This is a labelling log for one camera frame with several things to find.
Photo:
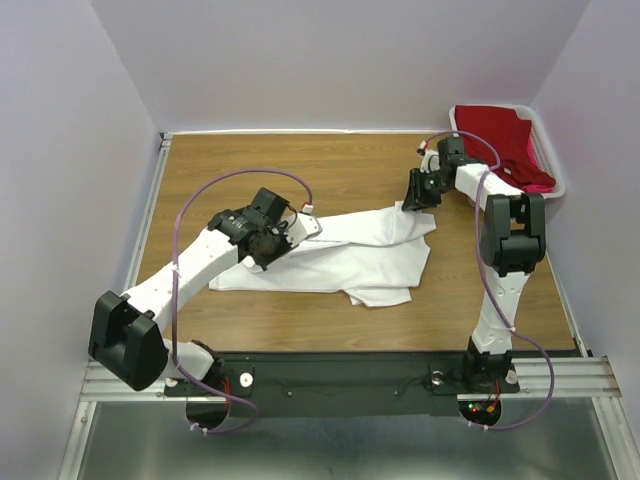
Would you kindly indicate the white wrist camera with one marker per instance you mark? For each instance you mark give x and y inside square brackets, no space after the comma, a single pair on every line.
[430,161]
[301,227]

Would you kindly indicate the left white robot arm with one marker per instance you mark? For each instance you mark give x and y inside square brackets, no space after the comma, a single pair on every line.
[127,329]

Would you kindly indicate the aluminium front rail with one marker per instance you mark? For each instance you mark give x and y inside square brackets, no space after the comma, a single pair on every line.
[577,377]

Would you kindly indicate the white t shirt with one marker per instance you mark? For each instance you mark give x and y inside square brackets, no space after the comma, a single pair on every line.
[376,257]

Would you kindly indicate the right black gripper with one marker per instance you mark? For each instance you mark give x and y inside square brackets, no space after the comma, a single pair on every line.
[416,197]

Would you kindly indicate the aluminium right rail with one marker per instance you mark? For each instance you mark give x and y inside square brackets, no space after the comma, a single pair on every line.
[581,346]

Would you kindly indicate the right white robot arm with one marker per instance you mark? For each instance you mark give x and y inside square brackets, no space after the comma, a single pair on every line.
[510,241]

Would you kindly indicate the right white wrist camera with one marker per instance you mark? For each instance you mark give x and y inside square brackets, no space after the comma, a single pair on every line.
[430,161]

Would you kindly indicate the red t shirt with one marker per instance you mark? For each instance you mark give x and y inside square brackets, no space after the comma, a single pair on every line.
[503,129]

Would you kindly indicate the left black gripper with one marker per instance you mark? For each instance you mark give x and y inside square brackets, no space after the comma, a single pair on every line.
[264,261]

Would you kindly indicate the aluminium left rail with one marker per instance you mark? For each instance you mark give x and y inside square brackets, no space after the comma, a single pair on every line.
[133,267]

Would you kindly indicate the aluminium rail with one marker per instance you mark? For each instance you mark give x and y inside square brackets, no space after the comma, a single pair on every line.
[581,346]
[577,377]
[133,267]

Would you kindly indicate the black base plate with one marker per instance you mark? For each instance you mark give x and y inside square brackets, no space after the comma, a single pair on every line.
[326,384]

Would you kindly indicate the white plastic basket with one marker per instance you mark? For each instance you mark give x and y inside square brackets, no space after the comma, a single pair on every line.
[547,160]

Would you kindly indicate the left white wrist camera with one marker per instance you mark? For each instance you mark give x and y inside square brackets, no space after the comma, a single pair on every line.
[301,227]

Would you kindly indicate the pink t shirt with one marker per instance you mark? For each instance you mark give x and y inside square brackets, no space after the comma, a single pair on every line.
[537,181]

